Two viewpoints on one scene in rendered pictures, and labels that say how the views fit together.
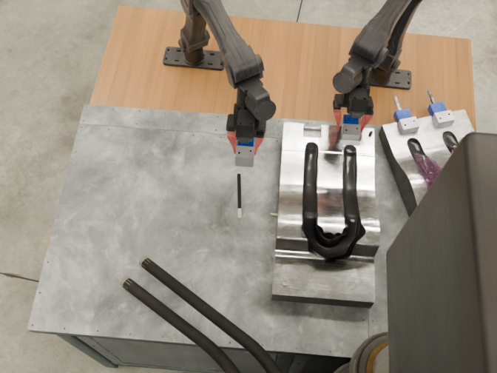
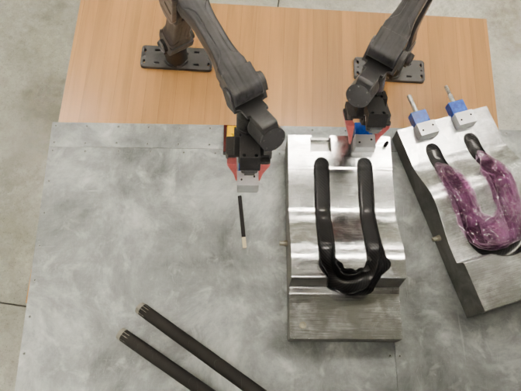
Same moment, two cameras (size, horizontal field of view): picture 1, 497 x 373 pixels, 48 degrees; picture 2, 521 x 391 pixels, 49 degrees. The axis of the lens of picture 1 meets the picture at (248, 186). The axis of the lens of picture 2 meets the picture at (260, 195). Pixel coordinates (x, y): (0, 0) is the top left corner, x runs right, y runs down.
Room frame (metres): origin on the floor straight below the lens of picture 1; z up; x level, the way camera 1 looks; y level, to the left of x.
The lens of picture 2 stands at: (0.25, 0.06, 2.20)
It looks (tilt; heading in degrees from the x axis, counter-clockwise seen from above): 70 degrees down; 350
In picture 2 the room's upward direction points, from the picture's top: 5 degrees clockwise
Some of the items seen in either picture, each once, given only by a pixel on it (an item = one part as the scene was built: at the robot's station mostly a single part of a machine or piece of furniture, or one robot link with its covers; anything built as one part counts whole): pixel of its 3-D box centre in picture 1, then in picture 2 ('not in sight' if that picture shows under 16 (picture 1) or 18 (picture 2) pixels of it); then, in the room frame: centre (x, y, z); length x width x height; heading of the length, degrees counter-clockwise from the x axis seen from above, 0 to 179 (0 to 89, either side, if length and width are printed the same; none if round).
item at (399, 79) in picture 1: (381, 70); (391, 63); (1.10, -0.42, 0.84); 0.20 x 0.07 x 0.08; 83
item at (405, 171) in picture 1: (455, 191); (481, 203); (0.67, -0.57, 0.86); 0.50 x 0.26 x 0.11; 12
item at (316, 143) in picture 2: (311, 133); (319, 146); (0.85, -0.18, 0.87); 0.05 x 0.05 x 0.04; 85
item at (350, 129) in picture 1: (350, 120); (362, 128); (0.88, -0.29, 0.89); 0.13 x 0.05 x 0.05; 175
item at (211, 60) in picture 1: (193, 51); (175, 51); (1.17, 0.18, 0.84); 0.20 x 0.07 x 0.08; 83
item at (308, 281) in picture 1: (325, 207); (342, 233); (0.62, -0.21, 0.87); 0.50 x 0.26 x 0.14; 175
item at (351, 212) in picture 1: (332, 195); (349, 220); (0.63, -0.22, 0.92); 0.35 x 0.16 x 0.09; 175
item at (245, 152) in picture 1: (245, 140); (247, 163); (0.79, 0.01, 0.93); 0.13 x 0.05 x 0.05; 176
